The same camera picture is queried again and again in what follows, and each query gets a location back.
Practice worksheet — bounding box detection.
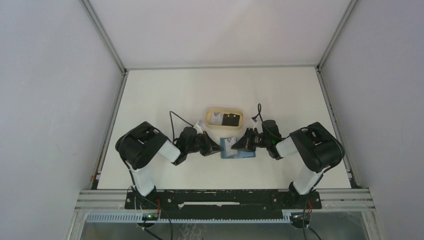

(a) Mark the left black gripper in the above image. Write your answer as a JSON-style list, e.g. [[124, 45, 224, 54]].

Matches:
[[185, 130, 223, 157]]

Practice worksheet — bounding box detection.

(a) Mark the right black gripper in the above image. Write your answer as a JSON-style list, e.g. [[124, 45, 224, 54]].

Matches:
[[231, 126, 271, 152]]

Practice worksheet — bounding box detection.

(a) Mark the blue card holder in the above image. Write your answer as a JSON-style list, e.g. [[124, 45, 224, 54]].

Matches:
[[220, 137, 256, 159]]

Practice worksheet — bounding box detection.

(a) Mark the white card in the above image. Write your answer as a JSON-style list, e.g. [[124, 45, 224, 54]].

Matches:
[[224, 136, 238, 157], [209, 112, 224, 126]]

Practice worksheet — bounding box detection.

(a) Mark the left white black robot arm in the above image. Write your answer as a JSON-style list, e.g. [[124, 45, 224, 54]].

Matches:
[[115, 121, 223, 209]]

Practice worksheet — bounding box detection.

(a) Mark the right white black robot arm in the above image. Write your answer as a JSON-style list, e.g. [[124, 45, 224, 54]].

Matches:
[[231, 119, 345, 208]]

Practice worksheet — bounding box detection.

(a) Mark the white card in tray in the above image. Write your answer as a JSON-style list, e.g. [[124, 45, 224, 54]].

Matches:
[[209, 112, 224, 126]]

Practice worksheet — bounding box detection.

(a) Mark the black card in tray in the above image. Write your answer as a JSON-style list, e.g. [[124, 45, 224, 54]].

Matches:
[[221, 113, 241, 127]]

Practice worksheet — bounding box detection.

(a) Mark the beige oval tray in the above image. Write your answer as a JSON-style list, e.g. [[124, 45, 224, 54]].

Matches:
[[204, 107, 244, 130]]

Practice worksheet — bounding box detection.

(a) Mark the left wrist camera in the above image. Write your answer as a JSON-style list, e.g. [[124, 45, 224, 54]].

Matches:
[[193, 120, 206, 134]]

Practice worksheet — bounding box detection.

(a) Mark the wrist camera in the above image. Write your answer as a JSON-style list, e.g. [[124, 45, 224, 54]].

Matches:
[[251, 119, 262, 132], [193, 120, 206, 134]]

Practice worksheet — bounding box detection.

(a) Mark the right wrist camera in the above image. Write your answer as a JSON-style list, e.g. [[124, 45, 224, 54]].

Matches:
[[251, 119, 262, 132]]

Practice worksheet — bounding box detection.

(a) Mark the left black cable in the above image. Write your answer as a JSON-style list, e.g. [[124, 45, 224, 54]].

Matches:
[[169, 110, 195, 143]]

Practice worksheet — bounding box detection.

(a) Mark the black cable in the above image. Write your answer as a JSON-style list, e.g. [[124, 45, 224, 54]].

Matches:
[[169, 110, 195, 143], [251, 103, 345, 240]]

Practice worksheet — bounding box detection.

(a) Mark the black mounting base plate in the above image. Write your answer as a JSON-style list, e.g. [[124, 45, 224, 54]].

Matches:
[[124, 189, 323, 221]]

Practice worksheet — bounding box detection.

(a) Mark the white toothed cable duct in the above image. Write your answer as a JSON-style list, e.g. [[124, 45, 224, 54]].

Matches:
[[86, 211, 293, 224]]

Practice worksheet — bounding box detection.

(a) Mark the right black cable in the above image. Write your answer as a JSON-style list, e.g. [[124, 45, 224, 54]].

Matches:
[[251, 103, 345, 240]]

